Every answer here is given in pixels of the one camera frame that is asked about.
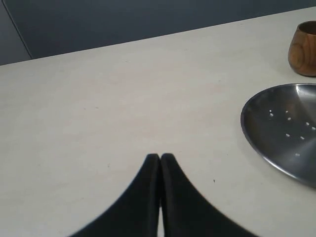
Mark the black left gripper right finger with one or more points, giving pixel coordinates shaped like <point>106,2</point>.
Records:
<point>186,213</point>

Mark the round steel plate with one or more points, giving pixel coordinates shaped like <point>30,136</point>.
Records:
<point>280,125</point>

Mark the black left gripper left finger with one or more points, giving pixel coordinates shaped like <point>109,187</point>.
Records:
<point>135,213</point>

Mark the brown wooden cup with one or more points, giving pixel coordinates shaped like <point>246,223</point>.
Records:
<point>302,50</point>

